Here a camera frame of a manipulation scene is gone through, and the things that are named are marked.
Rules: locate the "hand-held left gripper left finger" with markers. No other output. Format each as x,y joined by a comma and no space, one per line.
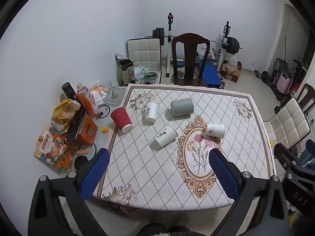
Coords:
94,174

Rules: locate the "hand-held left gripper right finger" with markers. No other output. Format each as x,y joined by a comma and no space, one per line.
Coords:
224,174

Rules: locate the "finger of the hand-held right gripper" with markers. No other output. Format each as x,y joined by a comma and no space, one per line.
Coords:
285,154

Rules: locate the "white paper cup floral print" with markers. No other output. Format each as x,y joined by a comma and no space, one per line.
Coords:
216,130

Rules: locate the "red ribbed paper cup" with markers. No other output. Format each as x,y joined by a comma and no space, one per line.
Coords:
120,118

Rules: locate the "white paper cup black print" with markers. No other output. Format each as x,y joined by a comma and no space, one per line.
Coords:
166,137
151,111

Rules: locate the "grey cup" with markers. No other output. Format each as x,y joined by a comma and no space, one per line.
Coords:
182,107

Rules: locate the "teal cloth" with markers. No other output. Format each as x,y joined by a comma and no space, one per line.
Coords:
307,158

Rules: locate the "blue cloth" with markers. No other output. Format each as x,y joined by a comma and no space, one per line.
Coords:
311,148

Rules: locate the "white padded chair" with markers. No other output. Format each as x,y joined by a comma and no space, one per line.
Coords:
288,123
144,54

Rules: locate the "orange box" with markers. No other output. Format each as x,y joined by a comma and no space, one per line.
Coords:
86,130

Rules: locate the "yellow bottle cap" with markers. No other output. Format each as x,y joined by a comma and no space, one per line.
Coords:
105,129

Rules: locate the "orange snack packet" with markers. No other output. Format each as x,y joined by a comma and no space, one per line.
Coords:
53,150

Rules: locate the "dark wooden chair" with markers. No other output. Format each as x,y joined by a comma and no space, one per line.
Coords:
307,95
190,54

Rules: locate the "floral printed tablecloth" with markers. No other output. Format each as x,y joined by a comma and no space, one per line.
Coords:
160,172

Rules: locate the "yellow plastic bag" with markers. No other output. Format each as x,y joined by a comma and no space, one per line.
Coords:
64,110

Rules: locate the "pink suitcase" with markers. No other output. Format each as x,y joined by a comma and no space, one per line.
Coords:
285,83

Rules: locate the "orange drink bottle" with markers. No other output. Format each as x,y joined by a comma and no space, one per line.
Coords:
85,98

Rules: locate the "white and orange plastic bag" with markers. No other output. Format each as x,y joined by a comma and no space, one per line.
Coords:
97,93

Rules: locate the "clear glass ashtray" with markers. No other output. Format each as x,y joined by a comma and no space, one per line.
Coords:
113,94

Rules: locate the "black dumbbell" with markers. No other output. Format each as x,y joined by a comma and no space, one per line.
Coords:
264,75

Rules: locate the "black folded cart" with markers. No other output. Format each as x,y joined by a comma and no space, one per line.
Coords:
290,71

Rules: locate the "black cylinder bottle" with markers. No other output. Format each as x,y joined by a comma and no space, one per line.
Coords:
69,91

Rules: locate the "cardboard box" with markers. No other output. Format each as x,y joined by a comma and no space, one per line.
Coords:
230,73

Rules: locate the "blue weight bench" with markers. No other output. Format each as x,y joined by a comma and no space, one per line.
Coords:
211,75

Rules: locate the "brown printed gift box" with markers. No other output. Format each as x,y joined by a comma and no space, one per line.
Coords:
125,72

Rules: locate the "clear plastic bag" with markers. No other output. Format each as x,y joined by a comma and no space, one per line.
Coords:
231,60

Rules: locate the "metal weight plates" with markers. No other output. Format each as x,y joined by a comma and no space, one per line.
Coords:
149,75

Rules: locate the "green and white plastic bag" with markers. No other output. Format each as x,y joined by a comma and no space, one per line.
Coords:
140,71

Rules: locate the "barbell with black plates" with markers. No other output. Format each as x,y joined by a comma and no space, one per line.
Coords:
232,44

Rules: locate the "white and red plastic bag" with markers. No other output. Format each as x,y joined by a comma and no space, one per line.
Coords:
204,50

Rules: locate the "white barbell rack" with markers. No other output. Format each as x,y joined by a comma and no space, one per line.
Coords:
169,41

